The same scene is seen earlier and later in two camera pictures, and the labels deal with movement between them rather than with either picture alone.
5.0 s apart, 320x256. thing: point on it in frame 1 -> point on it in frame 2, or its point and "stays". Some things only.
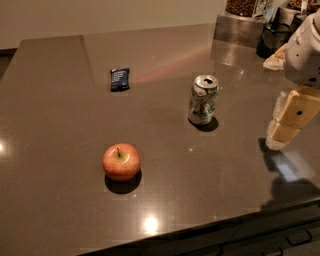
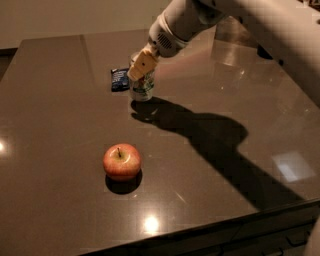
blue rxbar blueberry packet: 119,79 stays
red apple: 121,162 stays
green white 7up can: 203,99 -> 142,90
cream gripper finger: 303,106 -> 167,44
